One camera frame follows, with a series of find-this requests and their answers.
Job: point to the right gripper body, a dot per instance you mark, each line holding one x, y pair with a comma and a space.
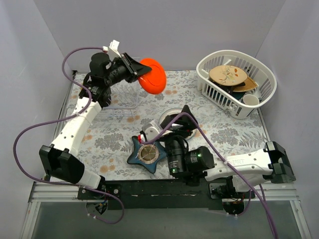
176, 131

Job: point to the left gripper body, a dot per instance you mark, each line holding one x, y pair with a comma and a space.
128, 66

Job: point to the orange red round plate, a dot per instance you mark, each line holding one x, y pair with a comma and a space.
153, 82

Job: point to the black glossy plate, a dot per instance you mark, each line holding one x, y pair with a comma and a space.
183, 123

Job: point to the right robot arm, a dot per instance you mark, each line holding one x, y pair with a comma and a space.
268, 164

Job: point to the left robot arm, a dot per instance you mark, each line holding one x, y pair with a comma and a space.
59, 159

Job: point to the dark teal dish in basket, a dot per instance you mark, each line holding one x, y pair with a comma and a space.
236, 95

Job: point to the blue star-shaped plate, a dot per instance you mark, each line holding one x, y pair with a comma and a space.
146, 155

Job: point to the white plastic slatted basket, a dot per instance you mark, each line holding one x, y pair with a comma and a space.
256, 70

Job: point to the beige floral round plate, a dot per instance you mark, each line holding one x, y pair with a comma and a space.
227, 75

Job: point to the white cup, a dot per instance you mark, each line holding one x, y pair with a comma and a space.
250, 100

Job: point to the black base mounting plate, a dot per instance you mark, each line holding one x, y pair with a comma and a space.
172, 193

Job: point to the tan fan-shaped plate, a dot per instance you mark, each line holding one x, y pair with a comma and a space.
249, 84

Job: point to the floral table mat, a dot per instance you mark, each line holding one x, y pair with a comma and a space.
107, 144

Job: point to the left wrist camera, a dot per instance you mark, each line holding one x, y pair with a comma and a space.
112, 49

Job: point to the white wire dish rack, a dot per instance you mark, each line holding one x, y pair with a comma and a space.
123, 101

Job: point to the aluminium frame rail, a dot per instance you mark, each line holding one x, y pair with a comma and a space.
42, 192

